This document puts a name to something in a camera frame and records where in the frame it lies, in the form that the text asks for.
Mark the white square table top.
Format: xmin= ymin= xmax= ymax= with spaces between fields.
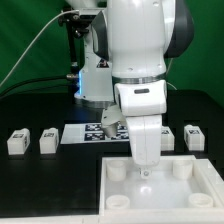
xmin=99 ymin=156 xmax=224 ymax=224

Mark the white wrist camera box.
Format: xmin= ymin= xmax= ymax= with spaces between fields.
xmin=101 ymin=104 xmax=125 ymax=138

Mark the black camera stand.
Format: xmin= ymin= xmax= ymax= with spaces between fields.
xmin=58 ymin=13 xmax=88 ymax=81

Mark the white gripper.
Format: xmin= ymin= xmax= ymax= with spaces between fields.
xmin=126 ymin=115 xmax=162 ymax=179

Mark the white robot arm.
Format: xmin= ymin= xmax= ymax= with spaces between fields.
xmin=92 ymin=0 xmax=194 ymax=179

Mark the white cable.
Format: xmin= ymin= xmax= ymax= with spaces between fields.
xmin=165 ymin=58 xmax=178 ymax=92
xmin=0 ymin=9 xmax=80 ymax=89

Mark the grey camera on stand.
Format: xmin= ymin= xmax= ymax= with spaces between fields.
xmin=79 ymin=8 xmax=103 ymax=21

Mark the white cable right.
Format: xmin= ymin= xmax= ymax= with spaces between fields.
xmin=165 ymin=58 xmax=178 ymax=92

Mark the white sheet with markers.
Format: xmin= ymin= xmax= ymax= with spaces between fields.
xmin=61 ymin=123 xmax=129 ymax=144

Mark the white cable left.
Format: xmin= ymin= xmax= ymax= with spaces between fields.
xmin=0 ymin=9 xmax=80 ymax=89

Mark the black cable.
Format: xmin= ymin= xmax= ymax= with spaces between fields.
xmin=0 ymin=74 xmax=80 ymax=100

